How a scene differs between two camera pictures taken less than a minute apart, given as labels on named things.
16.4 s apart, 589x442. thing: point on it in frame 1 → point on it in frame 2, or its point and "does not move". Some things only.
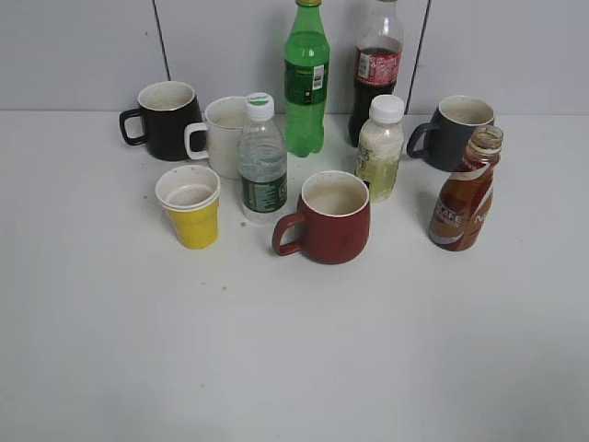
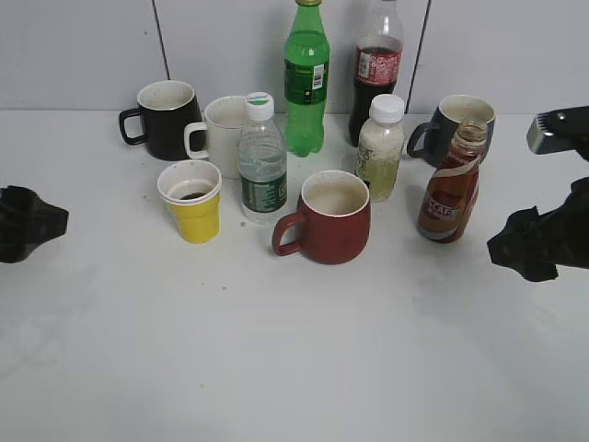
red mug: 333,221 does not move
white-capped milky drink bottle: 380,145 does not move
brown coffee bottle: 462,206 → 452,188
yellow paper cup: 190,195 does not move
